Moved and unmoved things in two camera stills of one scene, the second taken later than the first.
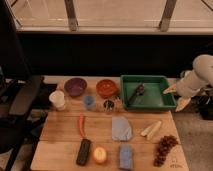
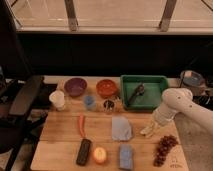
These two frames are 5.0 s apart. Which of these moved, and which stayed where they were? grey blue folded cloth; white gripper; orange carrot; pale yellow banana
Moved: white gripper
Stayed: pale yellow banana; orange carrot; grey blue folded cloth
